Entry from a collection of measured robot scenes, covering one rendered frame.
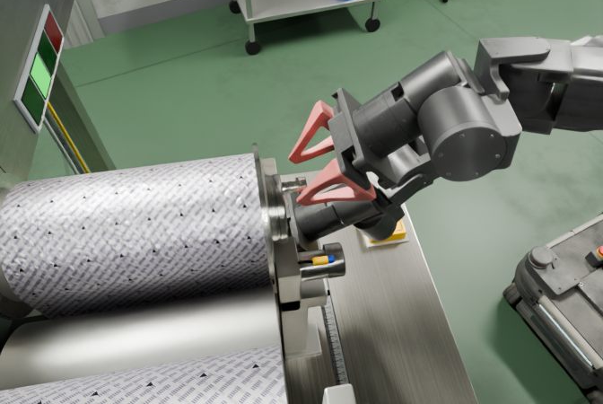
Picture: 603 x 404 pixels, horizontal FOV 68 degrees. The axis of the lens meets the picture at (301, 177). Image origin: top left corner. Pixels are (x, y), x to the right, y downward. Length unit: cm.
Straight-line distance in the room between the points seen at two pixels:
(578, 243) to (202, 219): 162
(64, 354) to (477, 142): 40
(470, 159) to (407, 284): 50
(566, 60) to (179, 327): 42
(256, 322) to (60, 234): 20
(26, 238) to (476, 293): 168
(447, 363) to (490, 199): 145
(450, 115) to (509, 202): 185
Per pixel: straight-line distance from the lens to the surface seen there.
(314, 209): 61
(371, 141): 44
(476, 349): 184
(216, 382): 27
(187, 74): 269
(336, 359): 79
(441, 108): 39
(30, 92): 80
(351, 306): 82
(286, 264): 51
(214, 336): 45
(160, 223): 44
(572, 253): 187
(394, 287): 84
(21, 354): 51
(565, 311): 174
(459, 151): 37
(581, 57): 46
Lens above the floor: 166
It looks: 52 degrees down
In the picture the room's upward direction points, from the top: straight up
